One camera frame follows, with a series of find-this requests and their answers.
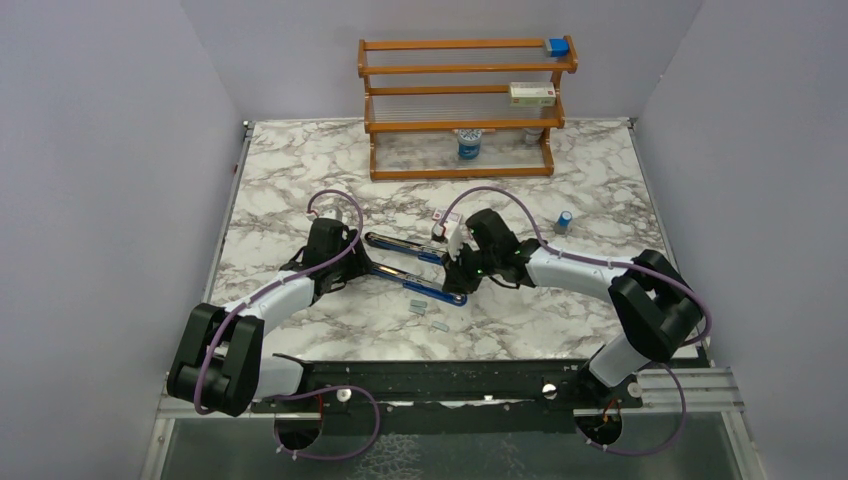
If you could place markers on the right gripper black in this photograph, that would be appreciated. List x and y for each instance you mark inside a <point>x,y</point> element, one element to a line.
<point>455,279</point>

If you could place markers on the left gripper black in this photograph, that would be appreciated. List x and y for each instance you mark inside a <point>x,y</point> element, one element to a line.
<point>359,262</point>

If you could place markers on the blue stapler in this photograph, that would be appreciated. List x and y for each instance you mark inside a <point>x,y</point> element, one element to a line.
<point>409,280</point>

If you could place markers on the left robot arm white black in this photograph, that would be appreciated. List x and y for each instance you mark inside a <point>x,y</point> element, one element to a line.
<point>218,363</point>

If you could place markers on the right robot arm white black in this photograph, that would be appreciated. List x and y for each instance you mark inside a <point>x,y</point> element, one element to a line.
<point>647,293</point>

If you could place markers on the small blue capped cylinder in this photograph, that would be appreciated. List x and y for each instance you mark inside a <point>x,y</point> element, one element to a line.
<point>562,224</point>

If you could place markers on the blue white cup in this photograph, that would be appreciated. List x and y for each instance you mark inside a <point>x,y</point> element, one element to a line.
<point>469,143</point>

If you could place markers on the white small jar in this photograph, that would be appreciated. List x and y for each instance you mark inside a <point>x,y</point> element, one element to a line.
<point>532,136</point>

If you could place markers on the orange wooden shelf rack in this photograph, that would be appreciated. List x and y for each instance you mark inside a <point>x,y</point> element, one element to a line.
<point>419,93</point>

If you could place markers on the white green carton box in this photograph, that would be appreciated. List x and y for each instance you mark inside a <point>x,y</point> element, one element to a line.
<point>532,94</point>

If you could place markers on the blue box on top shelf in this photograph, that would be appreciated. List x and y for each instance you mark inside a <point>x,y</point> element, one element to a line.
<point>556,47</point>

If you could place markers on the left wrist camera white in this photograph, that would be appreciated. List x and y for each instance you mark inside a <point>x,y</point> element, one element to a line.
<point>332,213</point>

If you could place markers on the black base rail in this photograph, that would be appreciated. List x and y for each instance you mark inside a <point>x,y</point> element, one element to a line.
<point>455,397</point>

